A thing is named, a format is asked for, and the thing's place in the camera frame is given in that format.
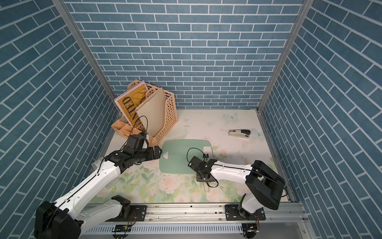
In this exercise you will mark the clear plastic labelled box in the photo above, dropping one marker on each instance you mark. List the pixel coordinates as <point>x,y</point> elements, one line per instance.
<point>96,164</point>

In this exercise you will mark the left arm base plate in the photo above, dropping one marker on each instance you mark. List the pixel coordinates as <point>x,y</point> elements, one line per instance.
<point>132,213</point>

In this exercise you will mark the black grey stapler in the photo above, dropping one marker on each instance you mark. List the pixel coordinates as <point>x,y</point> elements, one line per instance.
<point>240,133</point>

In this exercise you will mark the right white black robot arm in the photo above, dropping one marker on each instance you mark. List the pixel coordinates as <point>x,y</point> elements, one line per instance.
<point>265,185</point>

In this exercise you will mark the green cutting board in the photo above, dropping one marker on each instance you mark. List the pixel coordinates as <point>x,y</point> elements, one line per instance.
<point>176,153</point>

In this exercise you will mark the aluminium front rail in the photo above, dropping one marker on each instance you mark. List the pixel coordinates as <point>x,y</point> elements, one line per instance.
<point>214,213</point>

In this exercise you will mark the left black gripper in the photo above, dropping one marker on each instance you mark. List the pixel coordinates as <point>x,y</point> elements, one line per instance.
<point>151,155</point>

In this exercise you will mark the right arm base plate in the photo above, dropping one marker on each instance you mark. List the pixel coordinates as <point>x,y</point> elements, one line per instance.
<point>234,212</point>

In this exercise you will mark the left circuit board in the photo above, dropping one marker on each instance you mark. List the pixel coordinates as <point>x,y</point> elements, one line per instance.
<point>124,229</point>

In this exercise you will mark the yellow wanted poster book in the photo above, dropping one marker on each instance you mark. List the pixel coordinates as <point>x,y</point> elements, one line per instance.
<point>130,100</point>

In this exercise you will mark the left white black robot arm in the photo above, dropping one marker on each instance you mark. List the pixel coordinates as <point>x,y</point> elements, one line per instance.
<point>65,218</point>

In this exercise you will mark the beige folder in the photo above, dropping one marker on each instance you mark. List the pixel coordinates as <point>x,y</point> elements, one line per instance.
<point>154,109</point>

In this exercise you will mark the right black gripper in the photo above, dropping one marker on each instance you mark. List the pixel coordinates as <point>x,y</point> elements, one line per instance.
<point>198,178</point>

